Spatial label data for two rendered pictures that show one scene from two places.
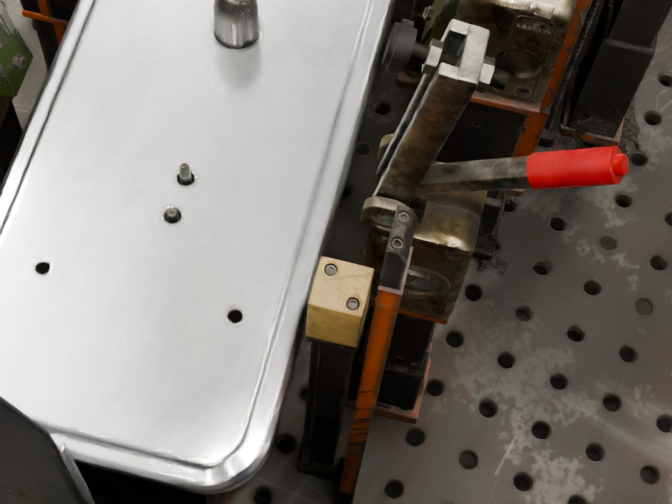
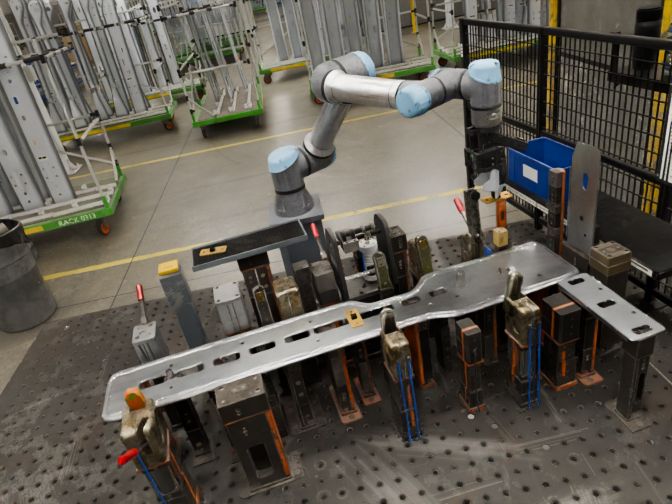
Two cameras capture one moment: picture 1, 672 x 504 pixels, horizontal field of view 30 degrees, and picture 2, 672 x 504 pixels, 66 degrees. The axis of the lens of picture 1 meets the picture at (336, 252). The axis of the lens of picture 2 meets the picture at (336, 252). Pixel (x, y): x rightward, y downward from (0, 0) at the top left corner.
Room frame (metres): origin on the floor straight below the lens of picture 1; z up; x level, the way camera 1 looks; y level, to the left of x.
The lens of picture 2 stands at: (1.25, 1.17, 1.90)
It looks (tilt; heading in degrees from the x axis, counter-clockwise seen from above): 29 degrees down; 252
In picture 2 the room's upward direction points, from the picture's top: 11 degrees counter-clockwise
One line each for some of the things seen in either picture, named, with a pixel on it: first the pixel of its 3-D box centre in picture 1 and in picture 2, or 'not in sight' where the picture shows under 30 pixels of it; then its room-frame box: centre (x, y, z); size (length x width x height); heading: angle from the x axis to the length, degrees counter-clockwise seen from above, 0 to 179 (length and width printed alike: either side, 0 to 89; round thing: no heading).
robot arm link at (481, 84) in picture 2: not in sight; (484, 84); (0.43, 0.10, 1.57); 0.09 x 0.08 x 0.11; 108
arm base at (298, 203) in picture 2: not in sight; (292, 196); (0.80, -0.59, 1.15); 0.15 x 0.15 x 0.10
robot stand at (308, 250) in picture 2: not in sight; (305, 253); (0.80, -0.59, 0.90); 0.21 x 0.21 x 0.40; 73
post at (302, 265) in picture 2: not in sight; (312, 315); (0.93, -0.19, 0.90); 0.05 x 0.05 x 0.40; 82
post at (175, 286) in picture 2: not in sight; (191, 325); (1.30, -0.36, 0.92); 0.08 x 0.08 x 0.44; 82
